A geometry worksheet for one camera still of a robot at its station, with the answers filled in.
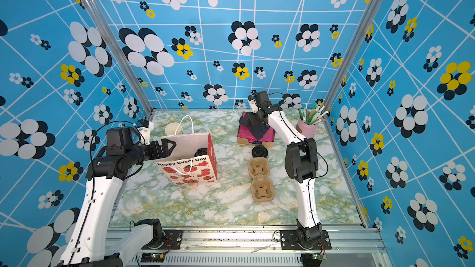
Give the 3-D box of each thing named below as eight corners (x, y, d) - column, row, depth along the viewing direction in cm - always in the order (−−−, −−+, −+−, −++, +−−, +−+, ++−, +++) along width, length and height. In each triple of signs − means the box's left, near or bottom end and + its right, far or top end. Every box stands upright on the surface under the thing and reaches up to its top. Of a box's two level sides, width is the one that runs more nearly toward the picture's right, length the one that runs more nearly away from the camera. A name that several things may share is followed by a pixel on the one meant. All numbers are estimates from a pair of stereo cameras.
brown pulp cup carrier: (252, 204, 85) (252, 200, 80) (247, 164, 98) (247, 158, 93) (274, 202, 85) (276, 197, 81) (267, 162, 98) (268, 157, 94)
